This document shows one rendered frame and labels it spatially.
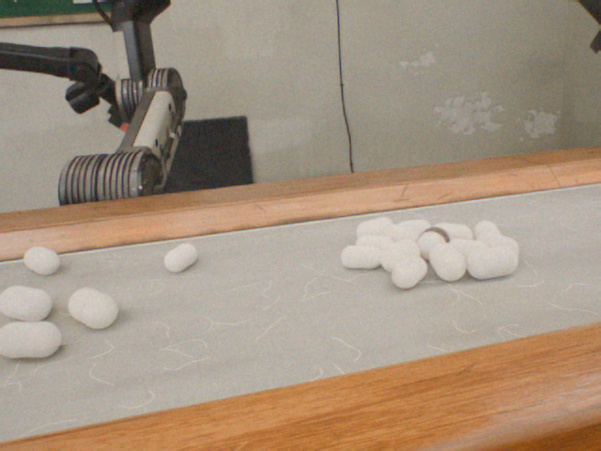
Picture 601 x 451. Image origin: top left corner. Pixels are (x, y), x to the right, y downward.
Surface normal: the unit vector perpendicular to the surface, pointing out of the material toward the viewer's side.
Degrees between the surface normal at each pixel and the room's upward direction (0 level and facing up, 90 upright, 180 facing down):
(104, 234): 45
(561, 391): 0
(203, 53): 90
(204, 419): 0
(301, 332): 0
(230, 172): 86
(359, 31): 90
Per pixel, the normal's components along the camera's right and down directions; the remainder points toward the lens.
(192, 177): 0.14, 0.21
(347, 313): -0.07, -0.96
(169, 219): 0.12, -0.50
